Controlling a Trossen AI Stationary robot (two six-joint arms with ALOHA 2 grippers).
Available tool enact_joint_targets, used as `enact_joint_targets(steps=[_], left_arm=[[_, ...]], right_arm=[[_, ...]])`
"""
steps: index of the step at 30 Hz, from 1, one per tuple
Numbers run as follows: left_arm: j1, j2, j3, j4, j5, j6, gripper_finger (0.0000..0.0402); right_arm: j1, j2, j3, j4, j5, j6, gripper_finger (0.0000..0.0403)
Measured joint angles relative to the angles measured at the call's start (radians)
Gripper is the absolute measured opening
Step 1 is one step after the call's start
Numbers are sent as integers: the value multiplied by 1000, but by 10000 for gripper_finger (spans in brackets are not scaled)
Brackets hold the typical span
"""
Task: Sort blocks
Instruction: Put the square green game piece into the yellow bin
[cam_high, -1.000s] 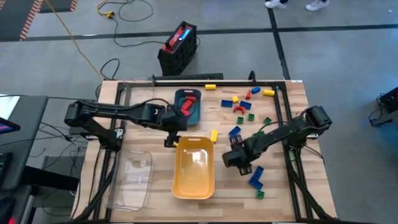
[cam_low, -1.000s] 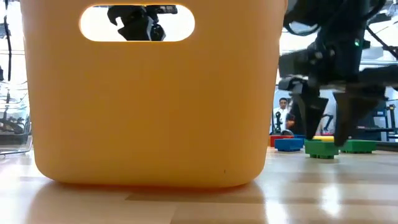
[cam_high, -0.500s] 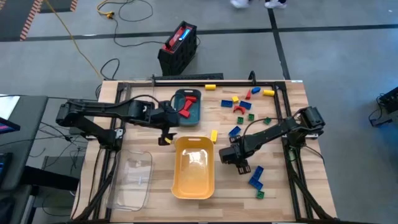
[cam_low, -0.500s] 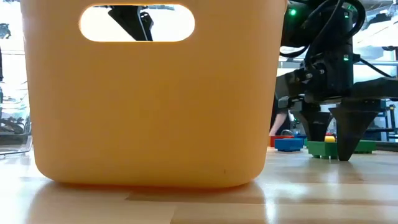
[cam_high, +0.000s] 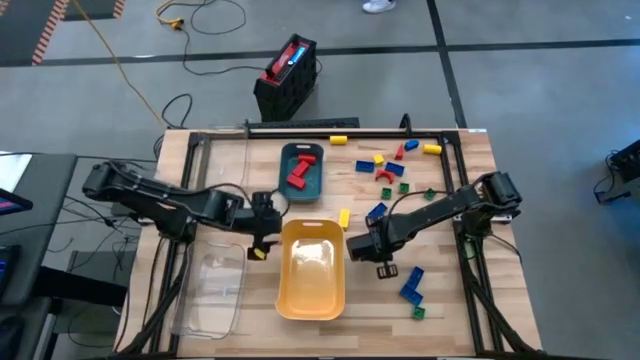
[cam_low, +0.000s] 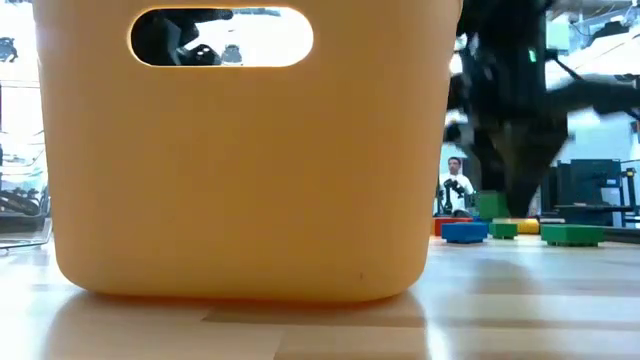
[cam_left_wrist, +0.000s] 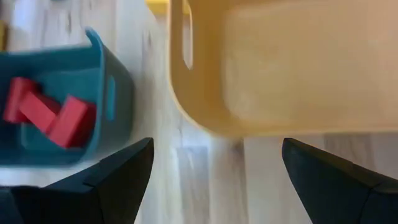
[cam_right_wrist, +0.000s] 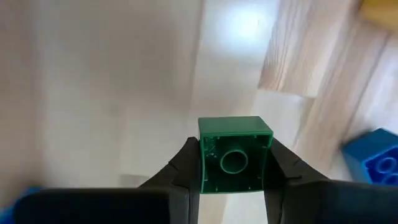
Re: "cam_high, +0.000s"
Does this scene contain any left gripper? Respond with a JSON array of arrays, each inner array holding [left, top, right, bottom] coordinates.
[[238, 208, 284, 262]]

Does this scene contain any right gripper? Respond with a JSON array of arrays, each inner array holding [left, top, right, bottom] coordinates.
[[369, 222, 404, 280]]

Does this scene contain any clear plastic bin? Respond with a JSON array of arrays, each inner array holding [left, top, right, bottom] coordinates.
[[169, 239, 247, 341]]

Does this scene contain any orange plastic bin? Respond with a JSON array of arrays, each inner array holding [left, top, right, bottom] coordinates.
[[275, 218, 347, 322]]

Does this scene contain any teal plastic bin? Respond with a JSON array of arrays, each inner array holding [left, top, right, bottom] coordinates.
[[278, 142, 325, 204]]

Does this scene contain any red battery unit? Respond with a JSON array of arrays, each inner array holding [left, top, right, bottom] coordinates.
[[264, 40, 311, 84]]

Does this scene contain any black side desk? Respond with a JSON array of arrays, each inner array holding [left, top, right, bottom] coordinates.
[[0, 152, 79, 306]]

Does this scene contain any yellow power plug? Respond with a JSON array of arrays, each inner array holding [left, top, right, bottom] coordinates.
[[154, 0, 185, 31]]

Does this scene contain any black monitor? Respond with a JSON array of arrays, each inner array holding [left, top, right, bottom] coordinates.
[[0, 188, 34, 217]]

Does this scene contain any black equipment box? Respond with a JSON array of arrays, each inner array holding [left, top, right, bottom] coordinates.
[[593, 138, 640, 205]]

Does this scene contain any person's shoe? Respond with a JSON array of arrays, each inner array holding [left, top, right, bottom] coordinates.
[[361, 0, 397, 15]]

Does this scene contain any black mat striped edge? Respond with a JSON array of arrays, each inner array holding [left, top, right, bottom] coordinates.
[[62, 0, 126, 22], [0, 0, 69, 67]]

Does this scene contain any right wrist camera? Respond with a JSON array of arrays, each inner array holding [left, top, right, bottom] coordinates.
[[345, 234, 374, 263]]

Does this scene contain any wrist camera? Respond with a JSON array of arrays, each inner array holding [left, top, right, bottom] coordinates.
[[251, 190, 275, 210], [345, 234, 374, 263]]

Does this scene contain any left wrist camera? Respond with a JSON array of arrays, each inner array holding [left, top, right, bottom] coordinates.
[[251, 190, 275, 210]]

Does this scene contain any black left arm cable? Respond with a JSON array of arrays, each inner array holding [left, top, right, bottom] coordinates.
[[219, 182, 292, 217]]

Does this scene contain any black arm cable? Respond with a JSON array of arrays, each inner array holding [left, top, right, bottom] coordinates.
[[219, 182, 292, 217], [386, 188, 454, 221]]

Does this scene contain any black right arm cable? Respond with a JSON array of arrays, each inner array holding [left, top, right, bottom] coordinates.
[[386, 188, 454, 221]]

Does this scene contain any black table frame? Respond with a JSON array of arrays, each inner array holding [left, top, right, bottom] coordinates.
[[117, 127, 546, 360]]

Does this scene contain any black floor cable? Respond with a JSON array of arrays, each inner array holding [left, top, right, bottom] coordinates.
[[160, 92, 194, 129], [180, 0, 269, 77]]

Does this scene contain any yellow extension cable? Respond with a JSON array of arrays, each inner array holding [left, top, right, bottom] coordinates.
[[69, 0, 169, 129]]

